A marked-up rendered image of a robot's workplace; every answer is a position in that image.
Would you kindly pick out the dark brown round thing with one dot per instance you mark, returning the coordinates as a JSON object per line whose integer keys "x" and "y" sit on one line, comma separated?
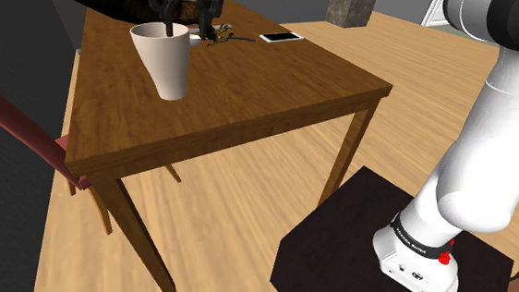
{"x": 115, "y": 3}

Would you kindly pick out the red chair with wooden legs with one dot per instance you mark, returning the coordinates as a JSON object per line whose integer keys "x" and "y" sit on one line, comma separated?
{"x": 14, "y": 120}

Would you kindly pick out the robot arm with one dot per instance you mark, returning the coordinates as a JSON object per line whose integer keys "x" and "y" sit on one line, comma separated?
{"x": 490, "y": 149}

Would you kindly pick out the brown wooden table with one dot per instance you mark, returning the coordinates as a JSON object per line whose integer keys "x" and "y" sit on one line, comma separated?
{"x": 260, "y": 87}

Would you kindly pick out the white phone with black edge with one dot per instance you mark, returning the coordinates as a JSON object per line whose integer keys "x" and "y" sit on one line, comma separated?
{"x": 281, "y": 36}

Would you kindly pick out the white mug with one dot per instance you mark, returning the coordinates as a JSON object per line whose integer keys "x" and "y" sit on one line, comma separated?
{"x": 167, "y": 65}

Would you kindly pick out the dark robot stand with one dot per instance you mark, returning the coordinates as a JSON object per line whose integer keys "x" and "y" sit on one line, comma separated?
{"x": 338, "y": 249}

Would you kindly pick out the grey stone pillar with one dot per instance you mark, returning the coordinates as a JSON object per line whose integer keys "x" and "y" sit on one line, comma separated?
{"x": 352, "y": 0}

